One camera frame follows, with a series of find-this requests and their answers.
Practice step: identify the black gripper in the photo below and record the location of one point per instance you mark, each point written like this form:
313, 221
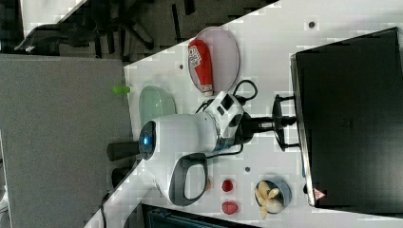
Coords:
249, 126

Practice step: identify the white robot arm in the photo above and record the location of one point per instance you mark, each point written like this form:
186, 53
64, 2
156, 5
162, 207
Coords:
175, 150

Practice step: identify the blue bowl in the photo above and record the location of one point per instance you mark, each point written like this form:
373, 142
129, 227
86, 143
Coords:
285, 192

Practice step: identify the toy peeled banana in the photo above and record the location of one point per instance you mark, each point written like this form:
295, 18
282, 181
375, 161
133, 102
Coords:
267, 198

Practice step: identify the small red toy strawberry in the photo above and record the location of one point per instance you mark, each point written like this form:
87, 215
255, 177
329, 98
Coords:
227, 186

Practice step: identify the grey oval plate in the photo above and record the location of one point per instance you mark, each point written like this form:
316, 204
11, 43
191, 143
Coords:
225, 59

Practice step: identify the toy orange half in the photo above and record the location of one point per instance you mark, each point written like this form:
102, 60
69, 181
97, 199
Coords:
208, 185

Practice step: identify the large red toy strawberry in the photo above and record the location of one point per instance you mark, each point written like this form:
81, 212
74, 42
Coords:
229, 208

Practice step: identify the red ketchup bottle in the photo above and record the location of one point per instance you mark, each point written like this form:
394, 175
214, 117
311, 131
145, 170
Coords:
200, 60

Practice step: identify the green plastic colander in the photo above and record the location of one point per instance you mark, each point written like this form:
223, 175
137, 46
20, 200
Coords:
155, 102

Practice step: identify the green plastic cup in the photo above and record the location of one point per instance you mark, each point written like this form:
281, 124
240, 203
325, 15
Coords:
121, 89

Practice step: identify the small black cylinder cup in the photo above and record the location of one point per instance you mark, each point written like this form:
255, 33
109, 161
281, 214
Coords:
122, 150

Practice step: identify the large black cylinder cup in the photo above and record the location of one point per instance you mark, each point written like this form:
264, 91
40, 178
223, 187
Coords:
118, 174

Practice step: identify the black office chair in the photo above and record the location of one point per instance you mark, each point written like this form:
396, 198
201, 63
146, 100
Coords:
78, 23

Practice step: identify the blue metal frame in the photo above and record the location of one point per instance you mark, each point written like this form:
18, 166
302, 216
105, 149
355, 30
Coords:
158, 217

